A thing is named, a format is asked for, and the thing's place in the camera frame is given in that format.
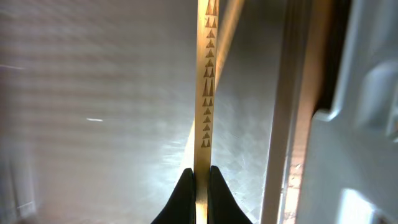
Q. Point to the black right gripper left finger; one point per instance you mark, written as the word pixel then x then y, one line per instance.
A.
pixel 180 207

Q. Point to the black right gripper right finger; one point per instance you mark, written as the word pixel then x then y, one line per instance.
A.
pixel 222 207

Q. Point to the wooden chopstick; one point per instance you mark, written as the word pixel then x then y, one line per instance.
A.
pixel 228 27
pixel 207 31

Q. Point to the grey dishwasher rack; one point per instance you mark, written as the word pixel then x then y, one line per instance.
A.
pixel 350 173

